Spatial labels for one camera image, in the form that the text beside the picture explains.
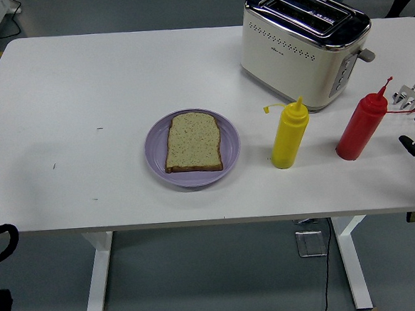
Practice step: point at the red squeeze bottle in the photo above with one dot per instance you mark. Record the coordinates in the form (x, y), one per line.
(360, 130)

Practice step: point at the slice of bread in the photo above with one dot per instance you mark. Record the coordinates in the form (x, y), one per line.
(192, 142)

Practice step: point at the white table leg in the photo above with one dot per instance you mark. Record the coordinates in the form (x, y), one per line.
(98, 277)
(354, 266)

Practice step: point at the yellow squeeze bottle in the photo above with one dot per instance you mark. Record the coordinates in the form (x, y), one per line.
(288, 139)

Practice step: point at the metal floor plate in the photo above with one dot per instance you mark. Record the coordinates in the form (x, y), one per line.
(310, 244)

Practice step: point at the cream and chrome toaster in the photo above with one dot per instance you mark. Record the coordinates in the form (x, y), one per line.
(293, 64)

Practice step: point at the purple plate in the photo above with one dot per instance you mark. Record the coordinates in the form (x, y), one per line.
(155, 159)

